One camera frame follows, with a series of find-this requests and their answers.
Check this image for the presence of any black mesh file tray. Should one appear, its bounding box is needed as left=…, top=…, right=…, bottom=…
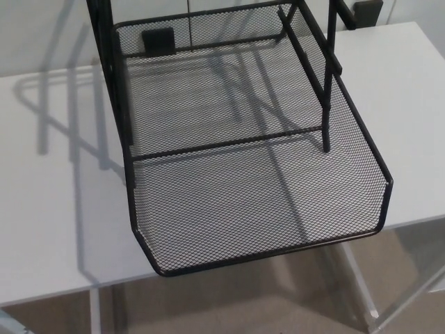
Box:
left=113, top=1, right=394, bottom=278

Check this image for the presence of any white desk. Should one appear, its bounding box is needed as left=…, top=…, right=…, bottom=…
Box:
left=0, top=21, right=445, bottom=334

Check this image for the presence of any dark rectangular plate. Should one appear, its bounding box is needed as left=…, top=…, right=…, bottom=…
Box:
left=353, top=0, right=383, bottom=29

